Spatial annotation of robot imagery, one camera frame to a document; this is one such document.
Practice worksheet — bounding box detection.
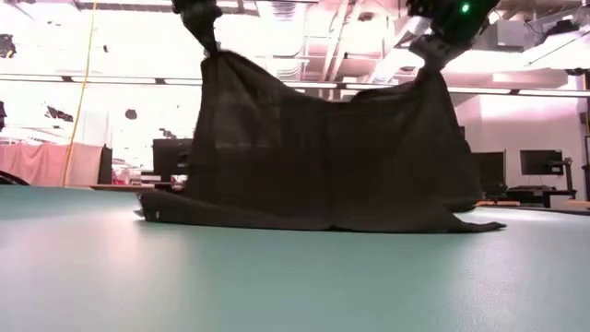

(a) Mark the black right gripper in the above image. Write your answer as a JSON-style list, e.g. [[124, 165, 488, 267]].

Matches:
[[406, 0, 502, 73]]

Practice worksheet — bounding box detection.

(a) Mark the black towel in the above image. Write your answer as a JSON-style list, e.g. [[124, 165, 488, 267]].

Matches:
[[136, 48, 507, 234]]

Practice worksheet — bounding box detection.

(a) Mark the yellow cable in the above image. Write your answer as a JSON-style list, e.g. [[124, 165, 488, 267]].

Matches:
[[61, 0, 99, 188]]

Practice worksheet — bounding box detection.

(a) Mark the green table mat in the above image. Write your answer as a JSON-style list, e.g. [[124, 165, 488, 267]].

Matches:
[[0, 184, 590, 332]]

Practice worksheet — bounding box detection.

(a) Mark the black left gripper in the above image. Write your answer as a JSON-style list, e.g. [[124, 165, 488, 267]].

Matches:
[[171, 0, 224, 56]]

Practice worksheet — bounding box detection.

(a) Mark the black monitor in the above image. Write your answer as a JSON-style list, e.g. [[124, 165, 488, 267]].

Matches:
[[152, 137, 195, 184], [519, 148, 565, 177], [470, 150, 508, 186]]

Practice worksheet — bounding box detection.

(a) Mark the pink curtain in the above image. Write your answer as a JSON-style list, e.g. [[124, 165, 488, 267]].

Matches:
[[0, 141, 103, 188]]

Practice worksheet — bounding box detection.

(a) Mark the wooden bench top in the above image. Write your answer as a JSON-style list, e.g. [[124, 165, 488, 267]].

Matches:
[[89, 184, 156, 193]]

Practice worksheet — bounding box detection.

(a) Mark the black upright panel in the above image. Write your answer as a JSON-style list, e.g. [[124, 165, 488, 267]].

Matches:
[[97, 144, 113, 186]]

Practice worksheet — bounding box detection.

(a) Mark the black desk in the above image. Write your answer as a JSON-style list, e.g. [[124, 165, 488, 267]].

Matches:
[[505, 184, 578, 209]]

